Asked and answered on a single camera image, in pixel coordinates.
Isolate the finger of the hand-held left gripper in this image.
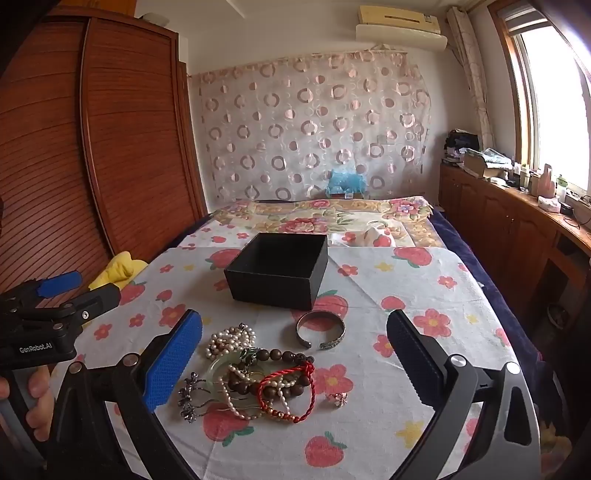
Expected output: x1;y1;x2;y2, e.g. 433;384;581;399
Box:
18;284;122;340
0;271;84;320

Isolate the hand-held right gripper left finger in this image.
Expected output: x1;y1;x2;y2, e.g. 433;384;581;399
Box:
44;309;204;480

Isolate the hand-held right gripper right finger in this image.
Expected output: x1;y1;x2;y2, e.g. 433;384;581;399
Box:
386;309;541;480

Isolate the dark metal hair clip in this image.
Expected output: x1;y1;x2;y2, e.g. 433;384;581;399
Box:
178;374;213;423

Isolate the green jade bangle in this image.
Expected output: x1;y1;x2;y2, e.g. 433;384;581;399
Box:
206;353;278;412

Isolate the large pearl necklace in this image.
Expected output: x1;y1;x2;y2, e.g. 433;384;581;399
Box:
205;323;257;361

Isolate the small pearl bracelet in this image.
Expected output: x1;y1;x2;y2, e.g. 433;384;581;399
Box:
222;364;296;421

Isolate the silver cuff bangle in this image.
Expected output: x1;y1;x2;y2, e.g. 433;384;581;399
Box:
296;311;346;350

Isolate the red string bracelet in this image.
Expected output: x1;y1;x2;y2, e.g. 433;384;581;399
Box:
256;361;317;423

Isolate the brown wooden bead bracelet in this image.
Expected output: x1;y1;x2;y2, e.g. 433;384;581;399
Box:
221;348;317;398

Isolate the black box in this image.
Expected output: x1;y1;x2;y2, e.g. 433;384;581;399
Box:
224;232;329;311

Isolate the person's left hand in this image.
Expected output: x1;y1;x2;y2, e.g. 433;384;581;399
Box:
0;364;56;443

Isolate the yellow plush toy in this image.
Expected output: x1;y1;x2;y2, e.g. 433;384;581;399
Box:
90;251;148;291

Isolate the dark blue bed sheet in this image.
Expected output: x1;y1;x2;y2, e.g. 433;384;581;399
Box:
429;208;555;416

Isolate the brown wooden wardrobe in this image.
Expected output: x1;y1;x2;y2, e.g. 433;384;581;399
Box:
0;7;208;296

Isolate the long wooden cabinet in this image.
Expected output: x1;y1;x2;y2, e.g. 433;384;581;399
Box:
438;164;591;352

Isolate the floral bed blanket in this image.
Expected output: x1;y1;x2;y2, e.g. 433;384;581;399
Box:
178;196;444;250

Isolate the blue plastic bag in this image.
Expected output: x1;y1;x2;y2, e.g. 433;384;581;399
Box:
325;167;365;197

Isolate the cardboard box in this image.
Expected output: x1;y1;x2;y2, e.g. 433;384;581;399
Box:
463;148;513;178

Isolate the pile of dark clothes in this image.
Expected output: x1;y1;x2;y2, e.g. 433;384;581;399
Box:
443;129;481;162

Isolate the window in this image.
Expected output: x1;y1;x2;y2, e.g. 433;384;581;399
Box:
489;0;591;195

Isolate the pale window curtain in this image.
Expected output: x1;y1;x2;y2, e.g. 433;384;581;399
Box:
447;7;495;148

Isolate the white air conditioner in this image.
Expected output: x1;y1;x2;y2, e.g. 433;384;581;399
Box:
355;4;448;51

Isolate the circle patterned wall curtain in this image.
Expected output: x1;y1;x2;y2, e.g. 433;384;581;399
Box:
191;50;432;204

